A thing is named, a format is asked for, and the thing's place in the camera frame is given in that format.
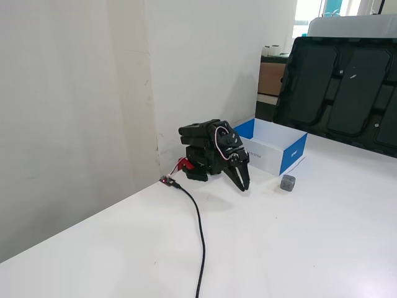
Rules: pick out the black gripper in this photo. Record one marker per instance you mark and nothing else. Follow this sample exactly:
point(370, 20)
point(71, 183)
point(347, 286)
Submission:
point(239, 165)

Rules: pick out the gray block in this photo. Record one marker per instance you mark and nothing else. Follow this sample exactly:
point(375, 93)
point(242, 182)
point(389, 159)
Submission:
point(287, 183)

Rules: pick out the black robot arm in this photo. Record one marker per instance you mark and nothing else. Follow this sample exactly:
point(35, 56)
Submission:
point(198, 139)

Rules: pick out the blue white cardboard box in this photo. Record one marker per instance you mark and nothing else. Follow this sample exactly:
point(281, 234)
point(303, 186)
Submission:
point(266, 153)

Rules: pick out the red table clamp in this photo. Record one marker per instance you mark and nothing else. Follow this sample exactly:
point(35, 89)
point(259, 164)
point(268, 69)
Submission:
point(183, 163)

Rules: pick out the small controller board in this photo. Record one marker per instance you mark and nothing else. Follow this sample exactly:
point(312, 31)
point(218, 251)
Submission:
point(167, 180)

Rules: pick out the small white bottle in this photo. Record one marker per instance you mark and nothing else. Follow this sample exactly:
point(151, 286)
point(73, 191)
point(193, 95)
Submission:
point(266, 50)
point(276, 50)

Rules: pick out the black plastic tray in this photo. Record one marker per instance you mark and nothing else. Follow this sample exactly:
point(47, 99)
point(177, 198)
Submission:
point(341, 93)

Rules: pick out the white plastic container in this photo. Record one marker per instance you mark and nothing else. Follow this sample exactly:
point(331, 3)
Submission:
point(350, 26)

